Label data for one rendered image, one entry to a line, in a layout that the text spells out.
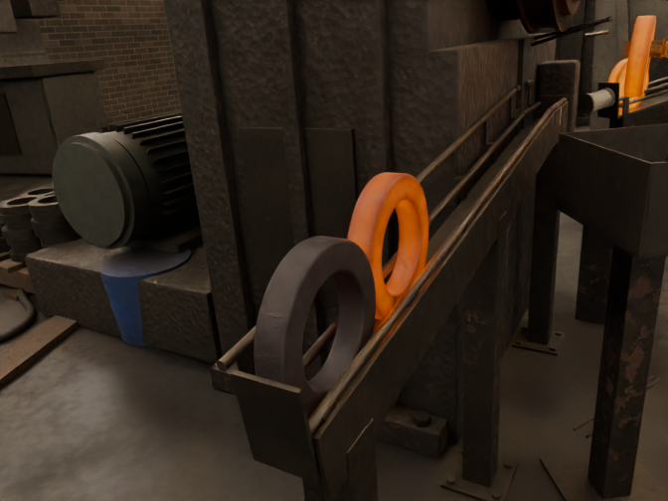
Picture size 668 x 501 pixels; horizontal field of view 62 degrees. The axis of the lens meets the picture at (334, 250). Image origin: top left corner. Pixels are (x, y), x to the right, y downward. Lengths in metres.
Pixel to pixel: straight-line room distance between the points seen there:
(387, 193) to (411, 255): 0.14
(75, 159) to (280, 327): 1.54
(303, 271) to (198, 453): 1.02
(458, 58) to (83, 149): 1.23
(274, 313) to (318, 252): 0.07
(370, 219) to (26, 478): 1.17
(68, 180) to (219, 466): 1.08
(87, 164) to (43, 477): 0.91
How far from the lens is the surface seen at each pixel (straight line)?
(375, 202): 0.63
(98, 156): 1.86
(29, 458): 1.64
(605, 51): 4.28
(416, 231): 0.75
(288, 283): 0.49
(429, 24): 1.10
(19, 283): 2.67
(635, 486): 1.38
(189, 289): 1.70
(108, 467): 1.51
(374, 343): 0.60
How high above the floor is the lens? 0.91
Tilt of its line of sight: 21 degrees down
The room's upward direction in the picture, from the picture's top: 5 degrees counter-clockwise
